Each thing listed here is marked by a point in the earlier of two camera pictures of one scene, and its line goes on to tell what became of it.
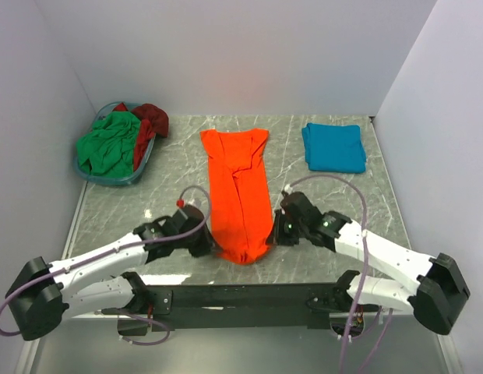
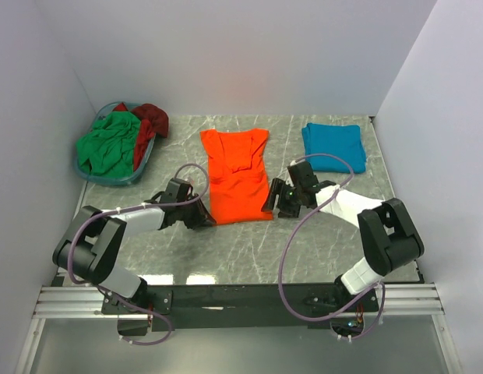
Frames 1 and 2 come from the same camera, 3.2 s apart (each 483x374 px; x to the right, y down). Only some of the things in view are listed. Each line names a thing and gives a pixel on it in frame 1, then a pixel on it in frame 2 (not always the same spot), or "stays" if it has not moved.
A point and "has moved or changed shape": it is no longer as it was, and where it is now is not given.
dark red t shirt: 153,120 stays
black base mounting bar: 260,306 stays
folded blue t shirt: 333,148 stays
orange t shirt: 241,208 has moved or changed shape
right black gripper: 276,234 -> 275,189
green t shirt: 108,149 stays
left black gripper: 206,246 -> 202,217
